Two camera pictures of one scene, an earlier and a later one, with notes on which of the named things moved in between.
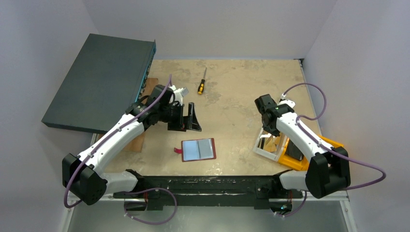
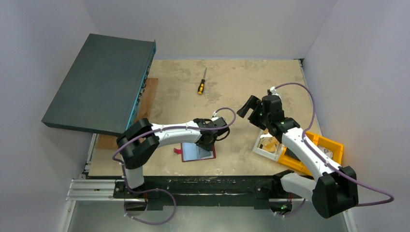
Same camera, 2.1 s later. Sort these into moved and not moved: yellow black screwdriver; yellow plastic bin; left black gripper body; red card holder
Moved: left black gripper body
Not moved: red card holder; yellow black screwdriver; yellow plastic bin
